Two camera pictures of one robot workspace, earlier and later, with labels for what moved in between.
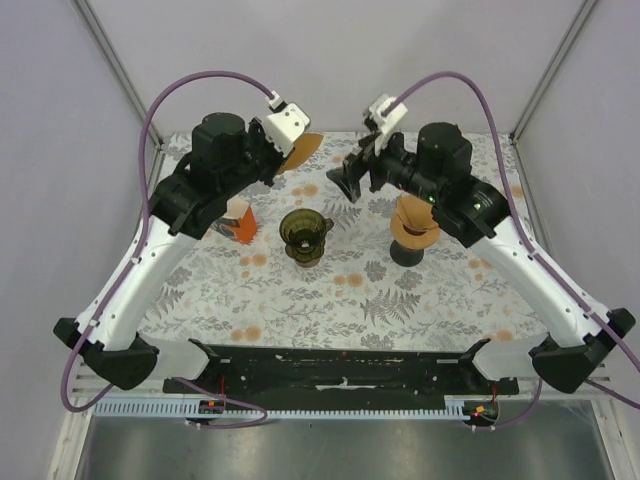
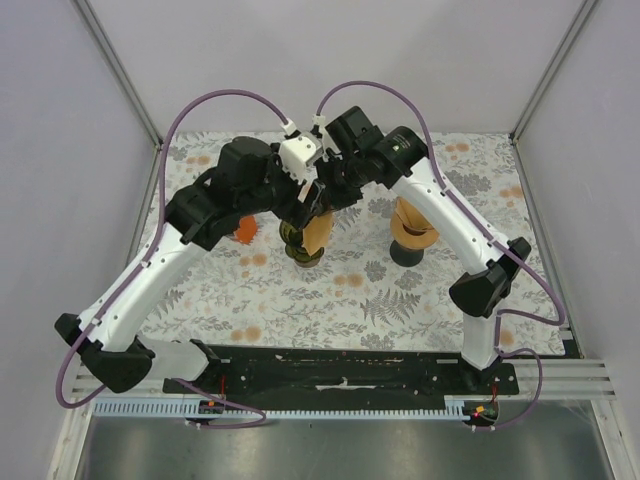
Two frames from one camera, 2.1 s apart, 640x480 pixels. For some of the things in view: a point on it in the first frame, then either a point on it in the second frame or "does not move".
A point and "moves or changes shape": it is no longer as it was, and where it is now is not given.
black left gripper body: [263, 157] to [286, 192]
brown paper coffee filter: [304, 148] moves or changes shape
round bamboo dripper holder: [413, 238] does not move
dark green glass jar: [304, 232] does not move
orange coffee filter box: [239, 221] does not move
